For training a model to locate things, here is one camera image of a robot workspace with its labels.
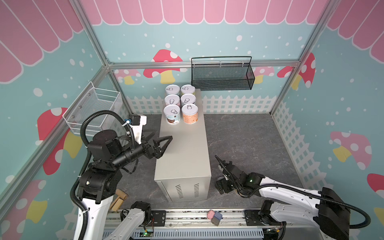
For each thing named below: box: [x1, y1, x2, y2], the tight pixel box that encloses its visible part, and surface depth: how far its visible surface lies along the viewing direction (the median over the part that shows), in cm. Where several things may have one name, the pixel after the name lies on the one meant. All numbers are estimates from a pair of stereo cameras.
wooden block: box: [110, 189, 128, 212], surface depth 81 cm
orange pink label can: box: [181, 103, 199, 125], surface depth 69 cm
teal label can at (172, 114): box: [163, 104, 181, 126], surface depth 68 cm
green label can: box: [180, 84, 196, 96], surface depth 77 cm
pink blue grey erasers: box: [207, 209, 223, 227], surface depth 76 cm
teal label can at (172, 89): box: [165, 84, 180, 96], surface depth 77 cm
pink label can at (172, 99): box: [164, 94, 181, 107], surface depth 73 cm
